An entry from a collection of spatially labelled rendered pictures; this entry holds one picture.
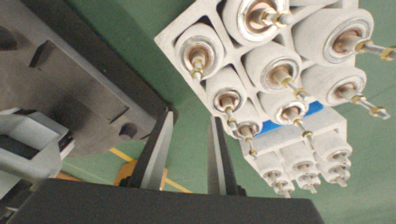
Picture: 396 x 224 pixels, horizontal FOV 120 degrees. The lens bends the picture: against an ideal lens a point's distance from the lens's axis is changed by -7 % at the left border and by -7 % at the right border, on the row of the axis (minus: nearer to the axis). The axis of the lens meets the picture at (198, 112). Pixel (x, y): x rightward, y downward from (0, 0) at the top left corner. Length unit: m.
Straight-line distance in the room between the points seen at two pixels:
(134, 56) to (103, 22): 0.14
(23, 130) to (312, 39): 0.70
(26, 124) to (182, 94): 0.48
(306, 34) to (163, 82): 0.48
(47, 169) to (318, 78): 0.59
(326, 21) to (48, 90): 0.74
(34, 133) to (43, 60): 0.20
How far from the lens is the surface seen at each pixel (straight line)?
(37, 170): 0.36
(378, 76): 0.92
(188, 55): 0.26
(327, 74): 0.41
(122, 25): 0.57
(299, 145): 0.65
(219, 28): 0.33
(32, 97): 0.71
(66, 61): 0.48
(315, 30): 0.35
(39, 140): 0.54
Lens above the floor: 0.50
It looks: 51 degrees down
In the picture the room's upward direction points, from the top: 177 degrees counter-clockwise
